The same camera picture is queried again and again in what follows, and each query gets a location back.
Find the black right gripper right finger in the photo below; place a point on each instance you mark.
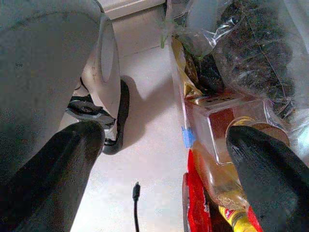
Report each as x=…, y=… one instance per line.
x=272, y=183

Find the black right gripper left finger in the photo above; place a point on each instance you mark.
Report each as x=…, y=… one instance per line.
x=48, y=181

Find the clear bottle with yellow label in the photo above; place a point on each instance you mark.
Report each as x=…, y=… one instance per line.
x=231, y=215

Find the jar with gold lid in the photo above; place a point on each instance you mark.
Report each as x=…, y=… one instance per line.
x=265, y=128

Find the red snack packet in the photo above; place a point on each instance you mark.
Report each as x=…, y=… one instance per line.
x=195, y=193

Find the blue tape strip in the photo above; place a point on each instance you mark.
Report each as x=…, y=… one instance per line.
x=187, y=137

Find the clear bag of dark greens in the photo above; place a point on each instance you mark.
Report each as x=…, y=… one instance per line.
x=253, y=60

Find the brown gold packet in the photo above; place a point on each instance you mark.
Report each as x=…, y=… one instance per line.
x=188, y=72

